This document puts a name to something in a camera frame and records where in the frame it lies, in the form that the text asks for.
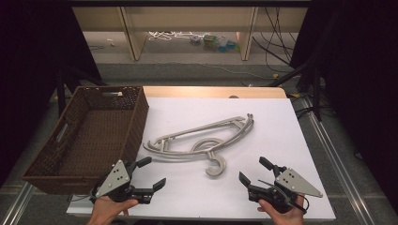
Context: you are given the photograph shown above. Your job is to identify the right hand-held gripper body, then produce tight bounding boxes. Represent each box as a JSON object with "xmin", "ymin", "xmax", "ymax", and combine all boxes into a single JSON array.
[{"xmin": 248, "ymin": 166, "xmax": 324, "ymax": 215}]

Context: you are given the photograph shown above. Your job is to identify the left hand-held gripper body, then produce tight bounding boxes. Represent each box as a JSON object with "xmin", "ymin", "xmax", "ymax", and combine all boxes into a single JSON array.
[{"xmin": 89, "ymin": 159, "xmax": 155, "ymax": 205}]

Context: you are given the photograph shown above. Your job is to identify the grey plastic clothes hanger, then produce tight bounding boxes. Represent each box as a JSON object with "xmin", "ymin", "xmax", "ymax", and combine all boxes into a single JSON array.
[
  {"xmin": 143, "ymin": 112, "xmax": 255, "ymax": 177},
  {"xmin": 146, "ymin": 114, "xmax": 253, "ymax": 164}
]

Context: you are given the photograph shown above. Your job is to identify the brown wicker basket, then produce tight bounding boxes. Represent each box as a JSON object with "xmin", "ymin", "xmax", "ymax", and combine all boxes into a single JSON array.
[{"xmin": 22, "ymin": 85, "xmax": 150, "ymax": 196}]

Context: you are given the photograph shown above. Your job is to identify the person's left hand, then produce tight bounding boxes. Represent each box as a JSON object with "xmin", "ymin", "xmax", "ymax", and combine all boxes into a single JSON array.
[{"xmin": 87, "ymin": 196, "xmax": 139, "ymax": 225}]

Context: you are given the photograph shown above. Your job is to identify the person's right hand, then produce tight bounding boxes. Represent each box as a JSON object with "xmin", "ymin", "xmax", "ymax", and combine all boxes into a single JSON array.
[{"xmin": 256, "ymin": 194, "xmax": 306, "ymax": 225}]

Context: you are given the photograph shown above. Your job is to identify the black metal stand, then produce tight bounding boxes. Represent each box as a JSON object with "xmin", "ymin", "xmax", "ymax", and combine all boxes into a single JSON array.
[
  {"xmin": 55, "ymin": 64, "xmax": 108, "ymax": 117},
  {"xmin": 268, "ymin": 57, "xmax": 324, "ymax": 122}
]

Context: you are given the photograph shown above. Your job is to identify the beige wooden shelf unit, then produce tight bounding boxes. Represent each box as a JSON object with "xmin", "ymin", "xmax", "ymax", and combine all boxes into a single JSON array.
[{"xmin": 72, "ymin": 7, "xmax": 309, "ymax": 62}]

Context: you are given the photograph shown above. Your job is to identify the black curtain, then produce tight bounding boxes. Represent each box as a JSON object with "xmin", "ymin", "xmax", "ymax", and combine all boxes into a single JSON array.
[
  {"xmin": 0, "ymin": 0, "xmax": 102, "ymax": 188},
  {"xmin": 289, "ymin": 0, "xmax": 398, "ymax": 207}
]

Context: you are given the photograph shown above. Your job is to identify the pile of colourful toys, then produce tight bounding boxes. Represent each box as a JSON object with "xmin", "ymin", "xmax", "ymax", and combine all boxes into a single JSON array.
[{"xmin": 190, "ymin": 32, "xmax": 241, "ymax": 53}]

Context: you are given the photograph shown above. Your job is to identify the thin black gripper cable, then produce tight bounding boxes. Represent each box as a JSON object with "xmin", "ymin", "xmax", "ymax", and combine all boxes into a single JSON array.
[{"xmin": 257, "ymin": 179, "xmax": 310, "ymax": 216}]

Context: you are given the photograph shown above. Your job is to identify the metal floor rail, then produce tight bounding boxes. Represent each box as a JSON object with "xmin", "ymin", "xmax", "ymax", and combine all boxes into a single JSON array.
[
  {"xmin": 0, "ymin": 182, "xmax": 36, "ymax": 225},
  {"xmin": 298, "ymin": 96, "xmax": 375, "ymax": 225}
]

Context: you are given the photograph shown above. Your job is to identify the coiled white cable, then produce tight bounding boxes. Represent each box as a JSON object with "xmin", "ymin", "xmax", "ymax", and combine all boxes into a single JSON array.
[{"xmin": 147, "ymin": 30, "xmax": 195, "ymax": 42}]

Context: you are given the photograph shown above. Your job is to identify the bundle of black cables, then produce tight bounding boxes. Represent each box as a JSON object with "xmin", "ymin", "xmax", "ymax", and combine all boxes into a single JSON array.
[{"xmin": 252, "ymin": 6, "xmax": 299, "ymax": 73}]

